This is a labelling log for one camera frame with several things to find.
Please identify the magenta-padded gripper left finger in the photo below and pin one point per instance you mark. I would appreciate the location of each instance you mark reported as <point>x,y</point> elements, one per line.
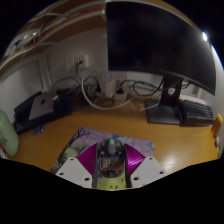
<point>75,170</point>

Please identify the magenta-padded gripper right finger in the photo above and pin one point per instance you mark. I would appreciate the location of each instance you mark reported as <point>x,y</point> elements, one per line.
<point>145,169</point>

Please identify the transparent computer mouse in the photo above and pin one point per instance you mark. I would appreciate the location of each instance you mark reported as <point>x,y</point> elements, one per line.
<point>110,160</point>

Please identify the cherry blossom print mouse pad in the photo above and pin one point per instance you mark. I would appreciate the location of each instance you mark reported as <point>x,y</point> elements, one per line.
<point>86,138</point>

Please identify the black desktop dock stand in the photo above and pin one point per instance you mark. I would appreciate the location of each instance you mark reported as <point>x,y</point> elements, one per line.
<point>65,103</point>

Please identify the silver mini computer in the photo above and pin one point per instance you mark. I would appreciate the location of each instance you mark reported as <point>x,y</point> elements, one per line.
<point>42,105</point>

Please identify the pale green container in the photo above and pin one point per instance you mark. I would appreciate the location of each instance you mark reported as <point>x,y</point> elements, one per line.
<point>8,136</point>

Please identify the dark grey mechanical keyboard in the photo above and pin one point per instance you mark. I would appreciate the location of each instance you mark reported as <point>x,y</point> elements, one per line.
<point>198,111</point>

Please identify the orange jar with yellow lid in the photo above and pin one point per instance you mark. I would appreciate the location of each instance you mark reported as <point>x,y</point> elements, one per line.
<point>216,126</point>

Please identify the white power strip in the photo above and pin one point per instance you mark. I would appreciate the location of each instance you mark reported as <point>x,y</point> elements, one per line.
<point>111,90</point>

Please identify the black curved monitor with stand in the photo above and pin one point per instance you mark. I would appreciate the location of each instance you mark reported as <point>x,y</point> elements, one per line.
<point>150,43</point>

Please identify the white wall outlet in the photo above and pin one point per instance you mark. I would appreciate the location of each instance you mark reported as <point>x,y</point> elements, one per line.
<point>76,62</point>

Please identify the wooden wall shelf unit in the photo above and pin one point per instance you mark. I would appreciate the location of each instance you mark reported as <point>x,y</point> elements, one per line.
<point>53,26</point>

